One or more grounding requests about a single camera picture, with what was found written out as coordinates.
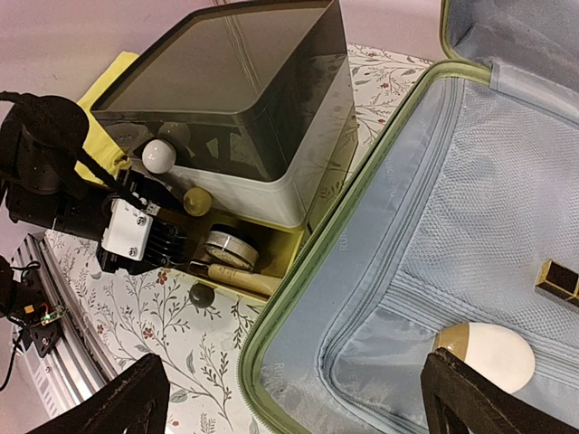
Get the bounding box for drawer cabinet with dark top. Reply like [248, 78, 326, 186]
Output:
[92, 1, 356, 287]

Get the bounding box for floral white tablecloth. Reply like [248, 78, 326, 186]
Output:
[44, 44, 429, 433]

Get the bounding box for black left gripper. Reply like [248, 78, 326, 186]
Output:
[1, 91, 194, 274]

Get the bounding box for plain yellow garment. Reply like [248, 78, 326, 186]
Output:
[77, 52, 139, 177]

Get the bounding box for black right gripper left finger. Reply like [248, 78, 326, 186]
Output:
[32, 354, 170, 433]

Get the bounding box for slim gold cosmetic pencil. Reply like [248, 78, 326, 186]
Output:
[207, 264, 281, 297]

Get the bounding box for beige oval compact case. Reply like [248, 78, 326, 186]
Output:
[433, 322, 536, 393]

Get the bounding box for aluminium front rail frame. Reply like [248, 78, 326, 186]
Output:
[11, 235, 119, 421]

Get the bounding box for black gold lipstick tube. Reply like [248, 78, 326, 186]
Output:
[535, 259, 578, 307]

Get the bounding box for green hard-shell suitcase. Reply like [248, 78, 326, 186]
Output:
[238, 1, 578, 433]

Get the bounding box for round cream compact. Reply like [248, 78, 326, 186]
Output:
[204, 229, 259, 270]

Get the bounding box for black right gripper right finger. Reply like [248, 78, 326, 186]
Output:
[421, 348, 575, 434]

